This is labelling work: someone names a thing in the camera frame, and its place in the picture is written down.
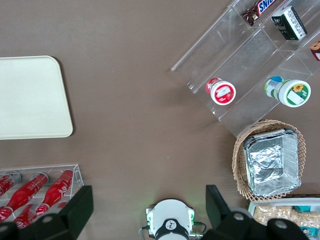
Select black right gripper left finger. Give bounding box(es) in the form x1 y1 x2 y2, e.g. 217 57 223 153
59 185 94 231

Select clear popcorn snack bag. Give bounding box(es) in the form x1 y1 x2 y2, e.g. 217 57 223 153
253 204 294 226
291 211 320 226

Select small black white carton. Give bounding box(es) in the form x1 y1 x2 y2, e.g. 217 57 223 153
271 6 308 41

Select large teal snack box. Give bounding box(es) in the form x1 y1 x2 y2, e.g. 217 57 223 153
299 226 316 239

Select aluminium foil container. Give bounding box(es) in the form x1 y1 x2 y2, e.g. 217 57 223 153
242 128 303 197

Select clear acrylic stepped shelf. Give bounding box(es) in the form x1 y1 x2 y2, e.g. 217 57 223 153
170 0 320 139

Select red cola bottle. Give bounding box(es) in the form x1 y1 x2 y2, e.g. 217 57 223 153
36 169 75 216
0 172 49 222
0 171 22 199

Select Snickers chocolate bar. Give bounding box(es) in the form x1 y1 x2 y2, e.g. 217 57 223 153
241 0 279 26

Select cream rectangular tray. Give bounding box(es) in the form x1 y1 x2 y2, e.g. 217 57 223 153
0 55 74 140

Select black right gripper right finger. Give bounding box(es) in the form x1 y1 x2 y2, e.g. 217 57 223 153
205 184 232 230

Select green lid yogurt cup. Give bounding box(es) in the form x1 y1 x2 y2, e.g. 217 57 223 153
264 76 312 108

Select cookie box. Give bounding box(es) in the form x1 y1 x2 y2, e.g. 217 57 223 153
309 39 320 62

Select light tan wicker basket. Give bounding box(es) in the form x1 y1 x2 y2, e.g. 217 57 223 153
232 119 307 202

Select red lid yogurt cup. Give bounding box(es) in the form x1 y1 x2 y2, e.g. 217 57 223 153
205 77 237 106

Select white rectangular snack tray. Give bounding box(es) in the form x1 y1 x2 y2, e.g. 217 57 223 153
247 197 320 240

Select clear acrylic bottle rack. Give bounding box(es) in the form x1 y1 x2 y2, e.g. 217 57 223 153
0 163 85 226

